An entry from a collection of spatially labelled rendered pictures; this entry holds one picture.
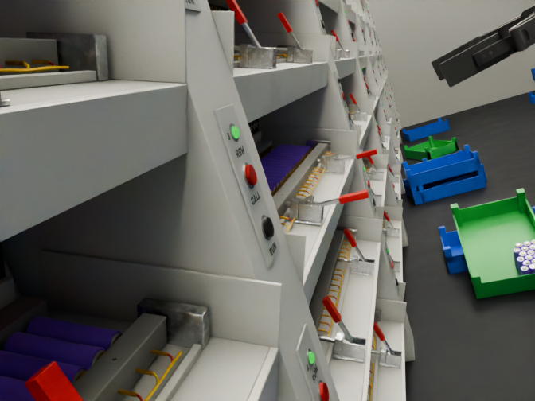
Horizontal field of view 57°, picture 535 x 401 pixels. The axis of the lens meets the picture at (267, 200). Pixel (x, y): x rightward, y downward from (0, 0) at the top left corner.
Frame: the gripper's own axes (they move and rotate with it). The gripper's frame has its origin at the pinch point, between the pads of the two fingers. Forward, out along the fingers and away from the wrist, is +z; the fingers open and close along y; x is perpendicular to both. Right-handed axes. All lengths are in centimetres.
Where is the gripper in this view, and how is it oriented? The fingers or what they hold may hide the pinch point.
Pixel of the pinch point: (447, 69)
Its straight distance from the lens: 70.1
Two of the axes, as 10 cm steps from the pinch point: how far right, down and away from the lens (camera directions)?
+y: 2.4, -2.8, 9.3
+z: -8.4, 4.3, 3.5
